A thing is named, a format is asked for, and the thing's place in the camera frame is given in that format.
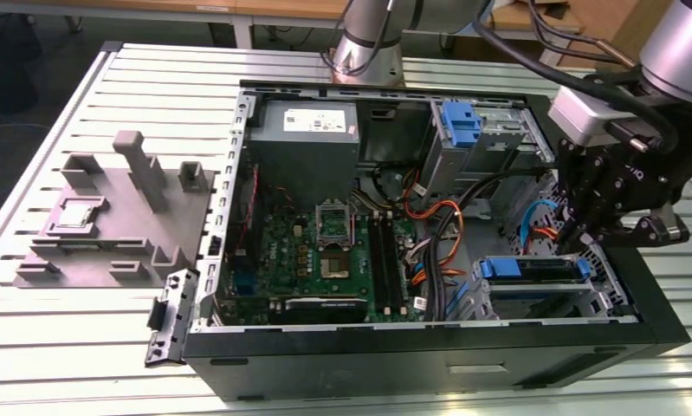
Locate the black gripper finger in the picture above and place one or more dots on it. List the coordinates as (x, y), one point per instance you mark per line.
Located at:
(596, 182)
(568, 173)

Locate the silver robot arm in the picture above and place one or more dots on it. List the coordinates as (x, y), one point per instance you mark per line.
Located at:
(368, 56)

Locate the silver disk bay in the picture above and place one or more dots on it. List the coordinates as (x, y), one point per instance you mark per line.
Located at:
(529, 288)

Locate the silver drive cage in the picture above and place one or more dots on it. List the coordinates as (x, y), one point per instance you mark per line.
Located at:
(455, 164)

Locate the blue plastic drive latch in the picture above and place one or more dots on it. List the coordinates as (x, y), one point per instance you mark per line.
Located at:
(460, 123)

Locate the wooden desk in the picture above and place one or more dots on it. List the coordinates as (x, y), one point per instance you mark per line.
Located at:
(519, 17)

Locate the black RAM slot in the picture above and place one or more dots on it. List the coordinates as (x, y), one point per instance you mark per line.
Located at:
(377, 260)

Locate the grey power supply unit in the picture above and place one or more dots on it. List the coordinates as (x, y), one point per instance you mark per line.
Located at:
(305, 164)

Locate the CPU socket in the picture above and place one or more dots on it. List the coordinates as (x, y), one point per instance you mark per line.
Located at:
(335, 266)

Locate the black graphics card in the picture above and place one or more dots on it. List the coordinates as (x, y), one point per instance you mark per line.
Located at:
(321, 305)

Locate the green motherboard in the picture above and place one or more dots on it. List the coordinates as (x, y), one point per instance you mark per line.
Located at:
(288, 260)

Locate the black PC case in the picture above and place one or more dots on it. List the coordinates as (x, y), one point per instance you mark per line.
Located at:
(380, 359)

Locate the grey parts rack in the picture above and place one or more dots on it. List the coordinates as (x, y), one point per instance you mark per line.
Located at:
(149, 242)

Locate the green RAM stick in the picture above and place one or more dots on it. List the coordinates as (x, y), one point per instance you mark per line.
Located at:
(85, 248)

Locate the silver CPU chip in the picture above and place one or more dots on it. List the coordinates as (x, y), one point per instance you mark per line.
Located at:
(78, 216)

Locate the black office chair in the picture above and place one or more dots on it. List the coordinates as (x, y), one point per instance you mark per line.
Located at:
(4, 65)

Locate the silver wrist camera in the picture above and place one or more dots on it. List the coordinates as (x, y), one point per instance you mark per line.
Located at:
(581, 115)

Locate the black camera bracket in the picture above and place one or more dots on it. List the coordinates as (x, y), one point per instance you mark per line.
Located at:
(616, 84)

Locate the silver expansion slot bracket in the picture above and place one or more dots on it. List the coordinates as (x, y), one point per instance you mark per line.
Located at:
(174, 303)

